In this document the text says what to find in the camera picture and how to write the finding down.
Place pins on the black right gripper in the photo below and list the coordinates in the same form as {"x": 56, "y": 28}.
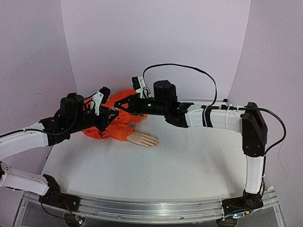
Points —
{"x": 131, "y": 104}

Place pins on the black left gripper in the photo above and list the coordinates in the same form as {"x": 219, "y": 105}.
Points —
{"x": 106, "y": 113}

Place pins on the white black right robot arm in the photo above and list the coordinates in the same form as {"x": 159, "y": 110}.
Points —
{"x": 246, "y": 120}

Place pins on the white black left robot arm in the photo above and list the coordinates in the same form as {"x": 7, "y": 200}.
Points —
{"x": 74, "y": 115}

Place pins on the orange sweatshirt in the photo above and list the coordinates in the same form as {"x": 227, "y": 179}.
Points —
{"x": 119, "y": 128}

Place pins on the mannequin hand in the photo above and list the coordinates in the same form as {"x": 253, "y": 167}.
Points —
{"x": 143, "y": 139}

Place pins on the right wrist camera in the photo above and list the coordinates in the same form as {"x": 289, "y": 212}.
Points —
{"x": 140, "y": 87}

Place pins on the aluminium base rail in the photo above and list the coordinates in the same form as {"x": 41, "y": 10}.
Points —
{"x": 87, "y": 211}

